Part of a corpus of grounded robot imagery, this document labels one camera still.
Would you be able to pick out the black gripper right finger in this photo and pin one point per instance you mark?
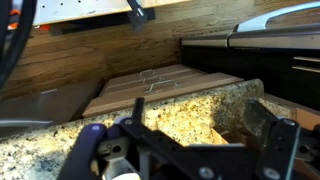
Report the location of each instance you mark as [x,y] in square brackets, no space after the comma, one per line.
[280,143]

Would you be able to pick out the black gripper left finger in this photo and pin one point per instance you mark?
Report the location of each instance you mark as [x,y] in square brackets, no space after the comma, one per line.
[156,140]

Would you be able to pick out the wooden drawer cabinet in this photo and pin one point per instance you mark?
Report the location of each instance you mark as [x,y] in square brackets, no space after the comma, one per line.
[160,93]

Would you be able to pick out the dark tall appliance panel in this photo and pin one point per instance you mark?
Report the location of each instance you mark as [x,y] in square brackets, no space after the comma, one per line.
[50,103]

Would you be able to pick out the black clamp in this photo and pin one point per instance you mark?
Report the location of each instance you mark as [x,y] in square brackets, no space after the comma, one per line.
[138,15]

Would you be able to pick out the white perforated robot table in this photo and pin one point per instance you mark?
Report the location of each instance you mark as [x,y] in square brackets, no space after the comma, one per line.
[83,8]

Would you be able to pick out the orange and black tools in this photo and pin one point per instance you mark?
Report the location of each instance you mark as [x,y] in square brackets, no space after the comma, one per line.
[42,27]

